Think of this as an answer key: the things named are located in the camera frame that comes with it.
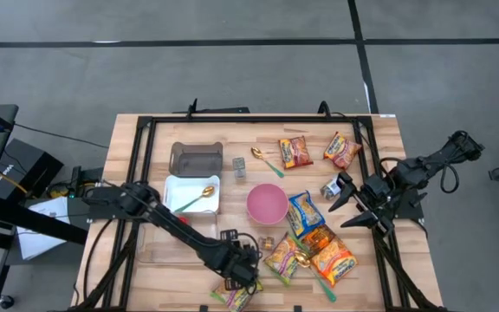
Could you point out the caster wheel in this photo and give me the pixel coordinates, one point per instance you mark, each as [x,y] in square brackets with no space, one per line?
[6,302]

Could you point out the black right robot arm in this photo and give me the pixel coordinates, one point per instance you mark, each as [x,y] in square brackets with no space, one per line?
[431,162]

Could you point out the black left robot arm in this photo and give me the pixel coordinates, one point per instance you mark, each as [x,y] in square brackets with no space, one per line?
[180,227]

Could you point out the orange red ramen packet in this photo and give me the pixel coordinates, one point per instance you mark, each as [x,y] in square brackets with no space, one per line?
[341,151]

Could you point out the glass jar white lid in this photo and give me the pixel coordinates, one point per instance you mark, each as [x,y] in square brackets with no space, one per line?
[330,189]

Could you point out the clear plastic bin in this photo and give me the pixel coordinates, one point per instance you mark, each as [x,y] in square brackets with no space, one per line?
[163,251]

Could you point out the dark orange ramen packet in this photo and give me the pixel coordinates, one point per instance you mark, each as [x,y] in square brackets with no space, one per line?
[319,237]

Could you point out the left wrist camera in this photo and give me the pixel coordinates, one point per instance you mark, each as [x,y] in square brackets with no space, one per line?
[232,242]

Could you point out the white plastic bin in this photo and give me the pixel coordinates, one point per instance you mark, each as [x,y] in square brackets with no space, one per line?
[184,190]

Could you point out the blue ramen packet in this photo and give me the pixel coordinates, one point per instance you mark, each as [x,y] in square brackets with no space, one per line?
[305,213]

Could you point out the orange chicken ramen packet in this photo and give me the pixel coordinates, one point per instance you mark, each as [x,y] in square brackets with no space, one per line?
[336,266]

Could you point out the dark red ramen packet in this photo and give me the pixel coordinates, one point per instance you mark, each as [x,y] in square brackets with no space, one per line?
[295,152]

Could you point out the small glass spice jar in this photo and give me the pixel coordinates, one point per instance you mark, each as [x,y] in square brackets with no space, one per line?
[267,243]

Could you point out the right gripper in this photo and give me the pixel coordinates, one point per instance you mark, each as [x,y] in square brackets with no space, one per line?
[379,212]

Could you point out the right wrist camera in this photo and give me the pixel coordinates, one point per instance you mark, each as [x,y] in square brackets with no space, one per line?
[375,185]

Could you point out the black box white print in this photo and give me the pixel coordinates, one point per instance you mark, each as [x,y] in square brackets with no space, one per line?
[28,167]

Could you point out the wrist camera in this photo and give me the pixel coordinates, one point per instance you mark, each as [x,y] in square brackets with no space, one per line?
[232,242]
[375,185]

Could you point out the grey translucent plastic bin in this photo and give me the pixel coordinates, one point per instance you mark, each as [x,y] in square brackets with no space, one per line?
[195,160]

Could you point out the white paper sheet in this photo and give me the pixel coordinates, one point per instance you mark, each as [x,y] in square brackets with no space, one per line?
[37,234]

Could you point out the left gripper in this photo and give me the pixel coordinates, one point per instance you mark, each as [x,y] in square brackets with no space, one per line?
[241,271]

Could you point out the seasoning jar white label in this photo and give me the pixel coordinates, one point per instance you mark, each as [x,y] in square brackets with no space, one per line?
[239,167]

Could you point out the pink bowl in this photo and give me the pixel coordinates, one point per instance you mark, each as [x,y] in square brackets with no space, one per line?
[267,203]

